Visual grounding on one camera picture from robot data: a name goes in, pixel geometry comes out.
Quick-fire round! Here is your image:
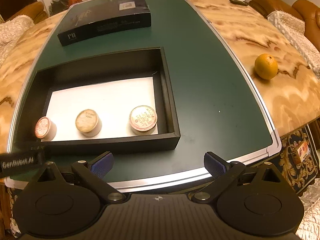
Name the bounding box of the small round tin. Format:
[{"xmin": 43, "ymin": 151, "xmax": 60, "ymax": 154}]
[
  {"xmin": 129, "ymin": 105, "xmax": 158, "ymax": 135},
  {"xmin": 34, "ymin": 116, "xmax": 57, "ymax": 141},
  {"xmin": 75, "ymin": 109, "xmax": 102, "ymax": 137}
]

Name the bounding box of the black box tray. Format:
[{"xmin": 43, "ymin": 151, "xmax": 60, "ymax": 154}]
[{"xmin": 8, "ymin": 48, "xmax": 180, "ymax": 155}]

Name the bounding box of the dark blue box lid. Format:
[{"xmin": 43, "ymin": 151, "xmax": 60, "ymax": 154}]
[{"xmin": 57, "ymin": 0, "xmax": 151, "ymax": 46}]

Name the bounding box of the green table mat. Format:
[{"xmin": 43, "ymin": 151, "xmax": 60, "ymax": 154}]
[{"xmin": 8, "ymin": 0, "xmax": 281, "ymax": 192}]

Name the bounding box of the orange fruit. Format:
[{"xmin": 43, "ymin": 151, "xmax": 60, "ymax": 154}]
[{"xmin": 254, "ymin": 54, "xmax": 278, "ymax": 80}]

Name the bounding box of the white lace sofa cover left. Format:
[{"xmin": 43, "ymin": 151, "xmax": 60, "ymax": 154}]
[{"xmin": 0, "ymin": 15, "xmax": 34, "ymax": 65}]

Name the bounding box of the white lace sofa cover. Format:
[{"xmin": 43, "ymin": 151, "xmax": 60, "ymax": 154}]
[
  {"xmin": 0, "ymin": 15, "xmax": 34, "ymax": 65},
  {"xmin": 267, "ymin": 10, "xmax": 319, "ymax": 79}
]

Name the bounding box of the brown leather sofa left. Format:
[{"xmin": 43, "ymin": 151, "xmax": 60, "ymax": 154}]
[{"xmin": 6, "ymin": 2, "xmax": 49, "ymax": 24}]

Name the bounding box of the brown leather sofa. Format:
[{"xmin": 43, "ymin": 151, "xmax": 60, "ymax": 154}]
[
  {"xmin": 249, "ymin": 0, "xmax": 320, "ymax": 50},
  {"xmin": 6, "ymin": 2, "xmax": 49, "ymax": 24}
]

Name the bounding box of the white lace sofa cover right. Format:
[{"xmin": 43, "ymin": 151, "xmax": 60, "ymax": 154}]
[{"xmin": 267, "ymin": 10, "xmax": 319, "ymax": 79}]

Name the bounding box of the black plastic bag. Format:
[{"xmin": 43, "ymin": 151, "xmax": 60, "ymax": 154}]
[{"xmin": 49, "ymin": 0, "xmax": 69, "ymax": 16}]

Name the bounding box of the black remote on table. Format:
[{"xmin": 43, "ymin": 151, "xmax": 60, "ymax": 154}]
[{"xmin": 229, "ymin": 0, "xmax": 248, "ymax": 6}]

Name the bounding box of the brown leather sofa right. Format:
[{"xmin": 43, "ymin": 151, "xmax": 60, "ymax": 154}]
[{"xmin": 249, "ymin": 0, "xmax": 320, "ymax": 50}]

